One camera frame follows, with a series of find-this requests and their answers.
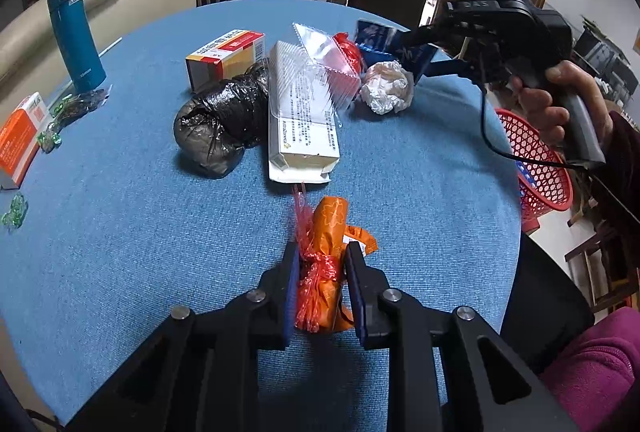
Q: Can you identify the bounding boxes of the orange wrapper with red net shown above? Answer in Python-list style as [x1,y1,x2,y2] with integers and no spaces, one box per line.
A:
[293,185,378,334]

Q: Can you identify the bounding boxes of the clear bag of dark candies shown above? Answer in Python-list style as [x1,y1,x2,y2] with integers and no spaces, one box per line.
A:
[53,87,112,131]

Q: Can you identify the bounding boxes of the red plastic bag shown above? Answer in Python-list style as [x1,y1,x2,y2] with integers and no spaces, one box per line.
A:
[333,32,362,74]

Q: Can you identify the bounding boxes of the orange white medicine box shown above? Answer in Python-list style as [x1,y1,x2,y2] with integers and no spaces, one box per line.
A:
[0,92,52,190]

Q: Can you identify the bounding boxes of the white stick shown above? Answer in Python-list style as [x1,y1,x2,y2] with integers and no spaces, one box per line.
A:
[47,37,122,108]

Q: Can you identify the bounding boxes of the teal thermos bottle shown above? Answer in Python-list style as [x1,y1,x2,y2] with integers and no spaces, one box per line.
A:
[47,0,98,94]

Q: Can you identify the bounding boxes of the red yellow medicine box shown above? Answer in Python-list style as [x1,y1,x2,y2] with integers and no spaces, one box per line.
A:
[186,30,265,94]

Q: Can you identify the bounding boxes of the magenta sleeve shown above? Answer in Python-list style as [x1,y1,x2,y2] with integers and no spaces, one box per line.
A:
[540,307,639,431]

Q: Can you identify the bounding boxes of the green candy wrapper pile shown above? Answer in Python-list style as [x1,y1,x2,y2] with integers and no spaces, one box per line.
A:
[37,94,74,153]

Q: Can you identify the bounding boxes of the blue white tissue pack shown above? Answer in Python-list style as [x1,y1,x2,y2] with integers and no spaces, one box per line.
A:
[355,19,438,82]

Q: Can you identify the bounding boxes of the long white medicine box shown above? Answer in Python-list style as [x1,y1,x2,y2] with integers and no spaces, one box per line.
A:
[268,40,340,185]

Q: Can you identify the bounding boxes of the black cable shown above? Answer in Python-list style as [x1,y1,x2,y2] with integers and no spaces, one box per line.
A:
[478,80,597,173]

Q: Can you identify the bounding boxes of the clear plastic blister tray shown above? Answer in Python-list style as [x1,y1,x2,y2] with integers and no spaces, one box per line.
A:
[293,22,361,112]

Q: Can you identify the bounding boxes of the white paper ball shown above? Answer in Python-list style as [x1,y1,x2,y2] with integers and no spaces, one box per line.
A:
[360,61,414,115]

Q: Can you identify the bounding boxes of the black plastic bag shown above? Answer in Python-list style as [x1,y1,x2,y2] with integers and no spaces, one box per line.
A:
[174,59,269,178]

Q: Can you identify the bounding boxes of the cream leather sofa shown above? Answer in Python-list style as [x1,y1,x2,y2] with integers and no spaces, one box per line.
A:
[1,0,196,120]

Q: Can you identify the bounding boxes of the wooden chair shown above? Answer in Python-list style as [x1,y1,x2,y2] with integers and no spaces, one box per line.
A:
[564,192,639,314]

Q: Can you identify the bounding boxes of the red plastic mesh basket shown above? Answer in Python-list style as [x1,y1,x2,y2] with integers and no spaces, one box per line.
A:
[494,108,575,213]

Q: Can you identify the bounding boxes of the person's right hand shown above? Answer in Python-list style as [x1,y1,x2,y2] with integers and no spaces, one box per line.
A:
[510,60,613,150]

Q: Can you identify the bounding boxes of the green candy wrappers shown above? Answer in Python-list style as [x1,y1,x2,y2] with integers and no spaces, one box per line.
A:
[1,193,28,230]

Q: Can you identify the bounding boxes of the blue table cloth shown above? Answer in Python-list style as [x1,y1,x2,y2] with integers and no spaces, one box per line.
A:
[1,0,521,420]

